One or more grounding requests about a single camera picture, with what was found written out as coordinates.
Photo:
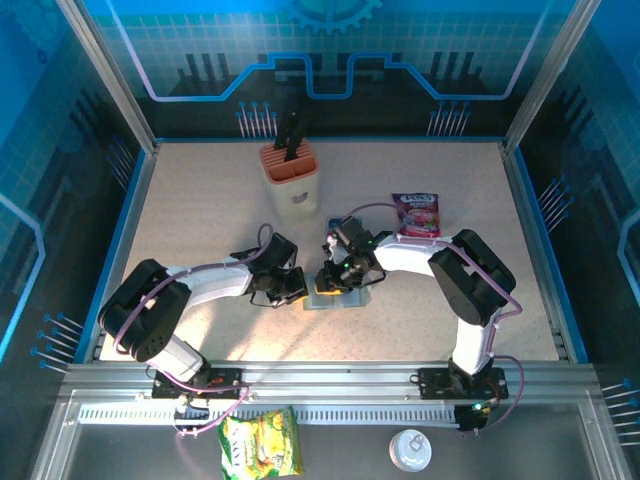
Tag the green card holder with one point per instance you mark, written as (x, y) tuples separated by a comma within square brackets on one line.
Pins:
[(356, 300)]

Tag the blue credit card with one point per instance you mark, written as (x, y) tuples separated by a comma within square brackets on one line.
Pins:
[(336, 221)]

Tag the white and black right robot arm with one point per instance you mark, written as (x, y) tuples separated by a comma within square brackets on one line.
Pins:
[(405, 255)]

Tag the clear acrylic tray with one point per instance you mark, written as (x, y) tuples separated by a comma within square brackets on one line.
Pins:
[(328, 227)]

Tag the purple candy bag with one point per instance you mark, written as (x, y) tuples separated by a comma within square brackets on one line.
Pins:
[(415, 210)]

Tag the beige knife block orange top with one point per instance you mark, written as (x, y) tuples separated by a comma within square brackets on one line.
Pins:
[(295, 195)]

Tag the yellow candy bag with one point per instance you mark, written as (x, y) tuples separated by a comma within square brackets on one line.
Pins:
[(260, 445)]

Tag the silver tin can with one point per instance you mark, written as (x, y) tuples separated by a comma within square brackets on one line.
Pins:
[(410, 450)]

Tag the black control box green light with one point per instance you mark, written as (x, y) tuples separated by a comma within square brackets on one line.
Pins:
[(470, 420)]

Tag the aluminium front rail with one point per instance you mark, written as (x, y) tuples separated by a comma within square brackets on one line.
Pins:
[(325, 380)]

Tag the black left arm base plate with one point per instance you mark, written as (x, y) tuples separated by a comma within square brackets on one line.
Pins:
[(225, 375)]

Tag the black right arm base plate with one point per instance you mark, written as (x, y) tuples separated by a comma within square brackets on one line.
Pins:
[(432, 382)]

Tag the aluminium frame post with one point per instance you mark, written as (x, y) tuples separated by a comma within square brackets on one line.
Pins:
[(112, 75), (547, 75)]

